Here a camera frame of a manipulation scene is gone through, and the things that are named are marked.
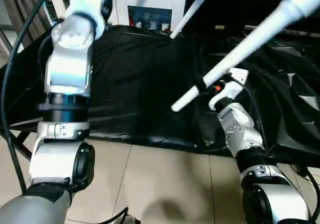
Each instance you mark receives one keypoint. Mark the white cup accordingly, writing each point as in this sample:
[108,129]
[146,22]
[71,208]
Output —
[138,24]
[164,26]

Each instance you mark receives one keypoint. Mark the black mat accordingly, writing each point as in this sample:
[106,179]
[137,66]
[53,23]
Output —
[150,84]

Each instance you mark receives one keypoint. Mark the black speaker with gold label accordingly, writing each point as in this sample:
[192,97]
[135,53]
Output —
[225,14]

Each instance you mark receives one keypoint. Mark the grey curtain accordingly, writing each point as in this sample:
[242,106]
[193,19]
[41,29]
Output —
[25,14]

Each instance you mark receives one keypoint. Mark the dark metal bar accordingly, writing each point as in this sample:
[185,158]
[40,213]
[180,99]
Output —
[295,32]

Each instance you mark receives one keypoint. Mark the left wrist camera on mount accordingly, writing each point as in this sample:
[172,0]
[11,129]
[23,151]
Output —
[85,6]

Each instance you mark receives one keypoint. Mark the black table frame leg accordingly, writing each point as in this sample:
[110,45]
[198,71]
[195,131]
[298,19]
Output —
[22,141]

